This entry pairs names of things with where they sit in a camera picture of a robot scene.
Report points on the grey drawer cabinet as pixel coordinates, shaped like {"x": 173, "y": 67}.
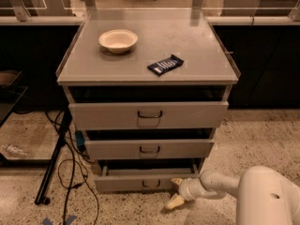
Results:
{"x": 92, "y": 74}

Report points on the clear plastic bottle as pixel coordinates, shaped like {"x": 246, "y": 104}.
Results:
{"x": 14, "y": 150}

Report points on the grey drawer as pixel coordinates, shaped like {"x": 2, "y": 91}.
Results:
{"x": 146, "y": 115}
{"x": 112, "y": 180}
{"x": 144, "y": 149}

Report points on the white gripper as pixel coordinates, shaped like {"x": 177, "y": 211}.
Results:
{"x": 187, "y": 189}

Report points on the dark side table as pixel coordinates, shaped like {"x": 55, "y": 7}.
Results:
{"x": 10, "y": 92}

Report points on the grey middle drawer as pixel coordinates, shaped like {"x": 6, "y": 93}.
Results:
{"x": 144, "y": 149}

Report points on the white paper bowl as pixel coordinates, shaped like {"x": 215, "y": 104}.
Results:
{"x": 118, "y": 40}

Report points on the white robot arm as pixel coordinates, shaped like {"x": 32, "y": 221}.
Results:
{"x": 263, "y": 195}

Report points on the black tripod leg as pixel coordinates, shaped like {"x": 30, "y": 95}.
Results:
{"x": 62, "y": 131}

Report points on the grey top drawer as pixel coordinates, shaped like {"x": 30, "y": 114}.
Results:
{"x": 146, "y": 115}

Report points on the grey bottom drawer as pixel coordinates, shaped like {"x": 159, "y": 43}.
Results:
{"x": 112, "y": 180}

